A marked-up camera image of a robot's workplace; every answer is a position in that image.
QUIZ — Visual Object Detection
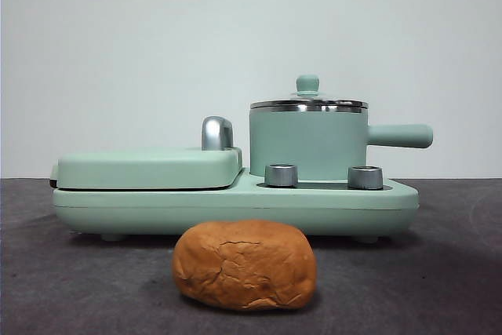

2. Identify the glass pot lid green knob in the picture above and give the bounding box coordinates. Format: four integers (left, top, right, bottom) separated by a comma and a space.
249, 74, 369, 112

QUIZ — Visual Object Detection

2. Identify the silver control knob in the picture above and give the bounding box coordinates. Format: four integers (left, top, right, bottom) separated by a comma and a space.
347, 165, 384, 190
264, 163, 299, 188

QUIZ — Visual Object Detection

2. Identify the chrome griddle cover handle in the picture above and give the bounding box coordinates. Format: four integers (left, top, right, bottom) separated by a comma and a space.
201, 115, 236, 151

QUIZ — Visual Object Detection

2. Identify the mint green hinged griddle cover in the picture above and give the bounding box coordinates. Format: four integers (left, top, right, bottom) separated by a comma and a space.
50, 145, 244, 191

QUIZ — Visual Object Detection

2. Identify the mint green handled pot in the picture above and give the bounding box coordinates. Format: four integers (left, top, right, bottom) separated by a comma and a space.
249, 107, 434, 179

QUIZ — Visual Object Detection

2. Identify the mint green breakfast machine base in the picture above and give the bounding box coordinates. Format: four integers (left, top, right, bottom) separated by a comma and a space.
53, 145, 420, 242

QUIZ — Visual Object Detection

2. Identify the brown potato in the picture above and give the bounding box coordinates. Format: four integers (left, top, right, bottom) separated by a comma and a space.
172, 219, 318, 310

